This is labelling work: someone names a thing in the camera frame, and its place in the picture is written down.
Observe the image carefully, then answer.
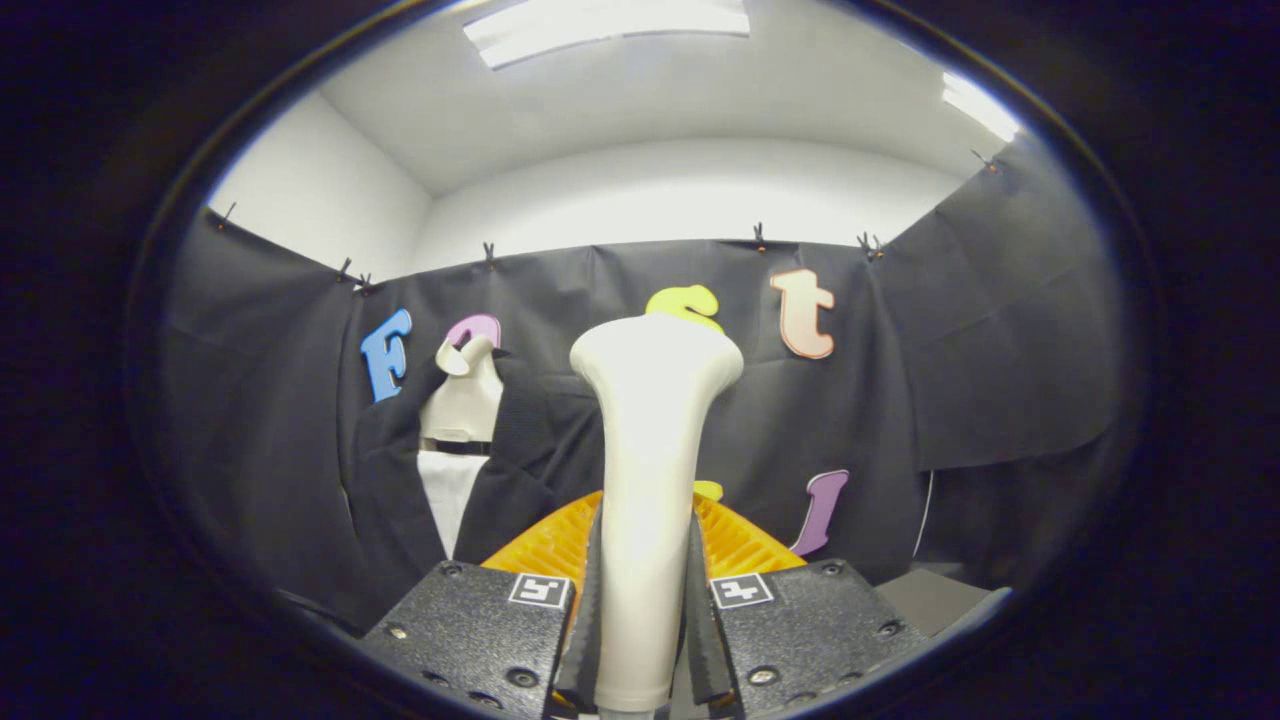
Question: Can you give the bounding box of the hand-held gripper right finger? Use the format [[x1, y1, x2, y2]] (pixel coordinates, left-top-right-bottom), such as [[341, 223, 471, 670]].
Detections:
[[685, 495, 933, 719]]

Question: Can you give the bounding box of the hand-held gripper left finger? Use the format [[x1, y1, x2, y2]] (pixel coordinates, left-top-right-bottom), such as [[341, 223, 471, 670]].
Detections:
[[360, 490, 606, 720]]

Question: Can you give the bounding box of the black suit jacket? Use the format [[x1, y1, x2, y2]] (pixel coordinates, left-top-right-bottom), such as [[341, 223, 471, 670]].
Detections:
[[340, 348, 606, 631]]

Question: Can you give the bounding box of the white garment steamer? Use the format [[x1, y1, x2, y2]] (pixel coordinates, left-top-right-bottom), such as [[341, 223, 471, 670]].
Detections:
[[570, 312, 746, 716]]

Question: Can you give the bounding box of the grey cabinet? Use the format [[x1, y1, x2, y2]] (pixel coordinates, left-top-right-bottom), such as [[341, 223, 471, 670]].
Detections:
[[875, 568, 1001, 641]]

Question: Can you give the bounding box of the cream mannequin neck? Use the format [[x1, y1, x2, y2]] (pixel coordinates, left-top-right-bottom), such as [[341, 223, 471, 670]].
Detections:
[[420, 335, 504, 444]]

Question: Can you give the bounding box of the row of small black clips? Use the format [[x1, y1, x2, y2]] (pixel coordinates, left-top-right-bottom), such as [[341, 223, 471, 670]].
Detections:
[[215, 150, 1001, 296]]

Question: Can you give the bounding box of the small ceiling light panel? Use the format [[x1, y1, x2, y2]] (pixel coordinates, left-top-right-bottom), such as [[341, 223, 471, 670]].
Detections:
[[940, 72, 1021, 143]]

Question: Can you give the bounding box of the large ceiling light panel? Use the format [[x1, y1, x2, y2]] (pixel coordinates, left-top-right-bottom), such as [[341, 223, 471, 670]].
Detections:
[[463, 0, 751, 71]]

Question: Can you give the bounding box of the white cable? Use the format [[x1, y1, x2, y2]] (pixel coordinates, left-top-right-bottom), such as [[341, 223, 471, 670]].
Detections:
[[912, 470, 935, 559]]

